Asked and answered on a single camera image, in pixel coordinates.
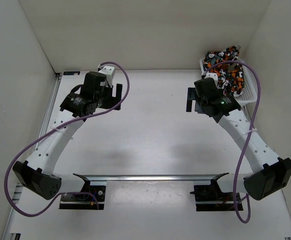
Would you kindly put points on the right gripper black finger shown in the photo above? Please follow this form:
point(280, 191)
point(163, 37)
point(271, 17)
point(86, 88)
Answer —
point(189, 105)
point(191, 93)

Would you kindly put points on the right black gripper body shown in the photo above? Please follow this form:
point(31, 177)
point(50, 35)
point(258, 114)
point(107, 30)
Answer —
point(200, 102)

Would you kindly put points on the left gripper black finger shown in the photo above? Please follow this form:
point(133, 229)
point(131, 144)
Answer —
point(118, 91)
point(110, 102)

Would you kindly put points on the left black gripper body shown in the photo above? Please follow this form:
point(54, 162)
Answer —
point(106, 94)

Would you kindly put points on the camouflage orange black shorts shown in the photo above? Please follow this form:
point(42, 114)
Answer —
point(230, 76)

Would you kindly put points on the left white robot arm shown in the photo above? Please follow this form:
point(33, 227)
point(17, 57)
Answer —
point(36, 173)

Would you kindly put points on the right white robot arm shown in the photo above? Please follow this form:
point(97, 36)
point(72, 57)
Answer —
point(270, 172)

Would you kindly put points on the white plastic mesh basket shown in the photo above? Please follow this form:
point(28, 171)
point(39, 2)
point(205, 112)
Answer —
point(249, 94)

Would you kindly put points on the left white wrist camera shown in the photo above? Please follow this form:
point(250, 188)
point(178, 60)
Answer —
point(109, 71)

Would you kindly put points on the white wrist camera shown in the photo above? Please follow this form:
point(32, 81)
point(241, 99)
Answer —
point(211, 75)
point(109, 71)

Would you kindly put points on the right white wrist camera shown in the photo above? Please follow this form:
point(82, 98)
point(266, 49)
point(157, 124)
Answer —
point(211, 75)

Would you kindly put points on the aluminium front rail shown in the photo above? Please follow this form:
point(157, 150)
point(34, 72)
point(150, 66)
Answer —
point(151, 177)

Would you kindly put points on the aluminium rail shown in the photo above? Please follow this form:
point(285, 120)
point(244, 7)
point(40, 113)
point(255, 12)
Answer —
point(151, 177)
point(6, 235)

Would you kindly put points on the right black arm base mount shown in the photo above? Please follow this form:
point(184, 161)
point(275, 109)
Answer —
point(210, 198)

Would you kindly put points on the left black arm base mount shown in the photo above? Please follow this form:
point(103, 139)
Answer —
point(90, 195)

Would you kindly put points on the aluminium left side rail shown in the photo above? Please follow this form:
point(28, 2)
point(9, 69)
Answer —
point(6, 235)

